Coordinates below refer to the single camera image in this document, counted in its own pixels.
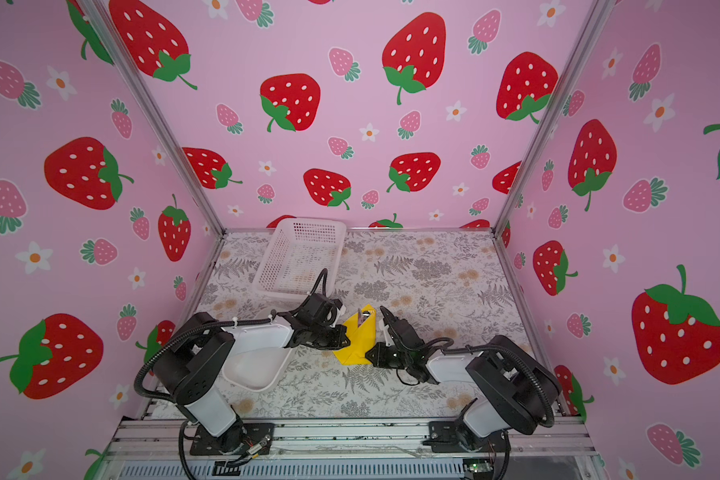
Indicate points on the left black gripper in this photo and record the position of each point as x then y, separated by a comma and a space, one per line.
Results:
338, 342

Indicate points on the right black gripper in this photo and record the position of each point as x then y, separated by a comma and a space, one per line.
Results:
377, 358

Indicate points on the yellow paper napkin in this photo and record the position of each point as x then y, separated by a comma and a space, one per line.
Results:
361, 339

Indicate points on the white plastic perforated basket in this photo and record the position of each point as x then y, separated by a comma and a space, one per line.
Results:
302, 253

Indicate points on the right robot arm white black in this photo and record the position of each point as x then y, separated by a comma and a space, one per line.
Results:
516, 391

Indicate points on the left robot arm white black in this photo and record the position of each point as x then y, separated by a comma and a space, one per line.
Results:
189, 364

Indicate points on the white oval ceramic tray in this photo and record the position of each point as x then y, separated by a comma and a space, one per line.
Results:
258, 358

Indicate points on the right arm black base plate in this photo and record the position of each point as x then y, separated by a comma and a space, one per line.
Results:
450, 436

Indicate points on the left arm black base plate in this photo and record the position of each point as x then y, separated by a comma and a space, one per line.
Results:
243, 439

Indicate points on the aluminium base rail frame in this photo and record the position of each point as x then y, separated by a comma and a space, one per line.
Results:
364, 448

